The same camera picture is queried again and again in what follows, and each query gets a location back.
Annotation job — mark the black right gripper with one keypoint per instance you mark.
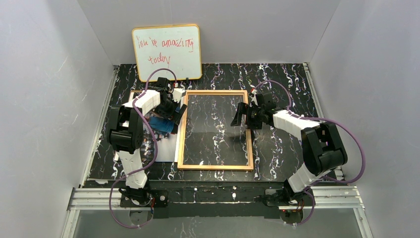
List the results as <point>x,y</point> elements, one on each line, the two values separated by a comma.
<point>248,114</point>

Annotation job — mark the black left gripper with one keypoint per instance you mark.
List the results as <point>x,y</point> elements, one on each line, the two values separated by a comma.
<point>172,111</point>

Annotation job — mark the colour street photo print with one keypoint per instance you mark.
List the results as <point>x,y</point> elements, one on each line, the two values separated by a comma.
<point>167,146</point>

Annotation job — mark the clear plastic cover sheet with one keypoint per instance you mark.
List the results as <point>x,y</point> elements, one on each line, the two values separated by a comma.
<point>209,139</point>

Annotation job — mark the light wooden picture frame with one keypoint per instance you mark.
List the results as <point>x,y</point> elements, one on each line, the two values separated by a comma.
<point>181,134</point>

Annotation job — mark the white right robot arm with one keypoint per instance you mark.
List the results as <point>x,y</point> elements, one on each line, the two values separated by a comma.
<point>322,146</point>

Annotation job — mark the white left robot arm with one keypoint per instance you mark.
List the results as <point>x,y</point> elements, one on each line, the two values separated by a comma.
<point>126,131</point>

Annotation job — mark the orange rimmed whiteboard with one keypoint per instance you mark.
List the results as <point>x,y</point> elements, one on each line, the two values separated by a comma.
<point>177,48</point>

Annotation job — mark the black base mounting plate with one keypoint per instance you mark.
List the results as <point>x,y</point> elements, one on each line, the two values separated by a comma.
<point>270,206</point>

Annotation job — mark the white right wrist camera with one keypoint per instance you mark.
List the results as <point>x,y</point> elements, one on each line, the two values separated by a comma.
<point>252,95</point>

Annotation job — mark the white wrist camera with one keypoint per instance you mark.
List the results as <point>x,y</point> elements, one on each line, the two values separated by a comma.
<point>178,94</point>
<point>252,95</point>

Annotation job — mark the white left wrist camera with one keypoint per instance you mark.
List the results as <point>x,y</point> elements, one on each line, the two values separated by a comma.
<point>178,94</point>

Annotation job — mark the aluminium front rail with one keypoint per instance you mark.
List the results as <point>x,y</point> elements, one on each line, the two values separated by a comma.
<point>102,198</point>

